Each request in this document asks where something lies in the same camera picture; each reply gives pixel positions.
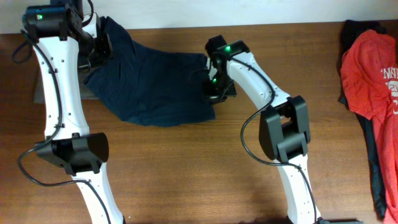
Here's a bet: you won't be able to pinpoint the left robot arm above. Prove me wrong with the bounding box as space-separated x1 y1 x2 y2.
22 1 125 223

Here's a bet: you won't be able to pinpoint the red t-shirt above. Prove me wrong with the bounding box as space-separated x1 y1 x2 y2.
340 30 397 223

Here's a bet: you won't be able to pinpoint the navy blue shorts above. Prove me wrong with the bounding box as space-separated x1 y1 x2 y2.
83 17 215 127

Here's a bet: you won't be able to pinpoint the black garment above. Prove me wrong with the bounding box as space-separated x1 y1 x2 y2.
338 20 387 220

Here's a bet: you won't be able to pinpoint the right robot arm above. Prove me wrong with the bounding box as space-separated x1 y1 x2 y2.
203 35 322 223

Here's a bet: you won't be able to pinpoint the grey folded shorts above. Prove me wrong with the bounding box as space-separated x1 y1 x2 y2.
33 74 98 104

